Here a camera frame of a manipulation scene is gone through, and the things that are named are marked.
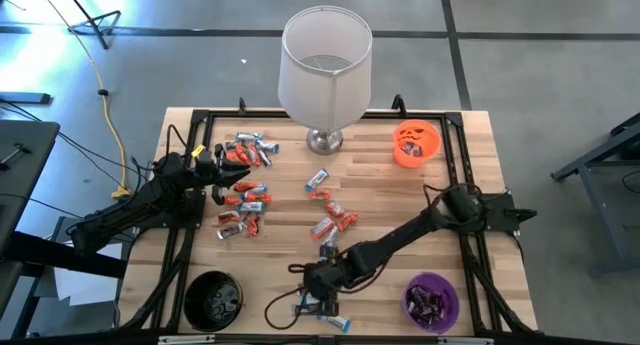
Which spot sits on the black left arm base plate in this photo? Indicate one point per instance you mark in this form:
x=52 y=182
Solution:
x=197 y=220

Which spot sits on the purple plastic bucket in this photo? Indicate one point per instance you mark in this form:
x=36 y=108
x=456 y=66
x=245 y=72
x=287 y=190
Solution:
x=452 y=300

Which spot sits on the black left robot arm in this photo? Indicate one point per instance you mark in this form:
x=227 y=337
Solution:
x=130 y=210

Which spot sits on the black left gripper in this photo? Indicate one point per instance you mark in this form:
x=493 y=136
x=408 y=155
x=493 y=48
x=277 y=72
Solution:
x=207 y=170

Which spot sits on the dark metal cart frame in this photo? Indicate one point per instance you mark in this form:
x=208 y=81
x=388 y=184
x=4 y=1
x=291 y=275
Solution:
x=589 y=210

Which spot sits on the orange plastic pumpkin bucket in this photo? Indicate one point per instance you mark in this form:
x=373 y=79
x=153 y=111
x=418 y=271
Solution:
x=430 y=150

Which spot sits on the orange candy wrapper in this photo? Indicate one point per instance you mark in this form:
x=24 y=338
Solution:
x=231 y=157
x=232 y=200
x=261 y=198
x=254 y=154
x=321 y=228
x=245 y=186
x=242 y=154
x=335 y=209
x=229 y=218
x=348 y=221
x=320 y=194
x=253 y=225

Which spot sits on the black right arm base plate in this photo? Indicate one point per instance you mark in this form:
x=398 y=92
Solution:
x=505 y=212

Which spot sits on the black stand foot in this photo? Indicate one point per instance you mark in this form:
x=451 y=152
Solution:
x=25 y=98

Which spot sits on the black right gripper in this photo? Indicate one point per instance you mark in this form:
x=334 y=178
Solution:
x=322 y=285

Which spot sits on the black table support beam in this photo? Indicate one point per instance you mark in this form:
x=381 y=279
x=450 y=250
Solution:
x=60 y=255

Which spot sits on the black stand legs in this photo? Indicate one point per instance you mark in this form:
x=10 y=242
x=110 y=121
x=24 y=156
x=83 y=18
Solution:
x=92 y=21

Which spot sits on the silver table lamp white shade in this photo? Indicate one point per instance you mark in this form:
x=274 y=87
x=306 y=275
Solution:
x=325 y=85

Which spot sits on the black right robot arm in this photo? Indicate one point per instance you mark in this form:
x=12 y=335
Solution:
x=400 y=235

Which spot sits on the yellow tag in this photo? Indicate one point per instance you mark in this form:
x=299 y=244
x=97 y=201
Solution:
x=199 y=151

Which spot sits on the black table clamp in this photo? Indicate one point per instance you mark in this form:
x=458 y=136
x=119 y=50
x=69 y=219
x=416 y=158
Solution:
x=242 y=106
x=398 y=105

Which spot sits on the black plastic bucket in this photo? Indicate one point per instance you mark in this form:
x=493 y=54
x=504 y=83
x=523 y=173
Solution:
x=200 y=295

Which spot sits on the black side table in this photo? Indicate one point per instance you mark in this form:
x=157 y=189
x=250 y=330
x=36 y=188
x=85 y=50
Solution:
x=25 y=175

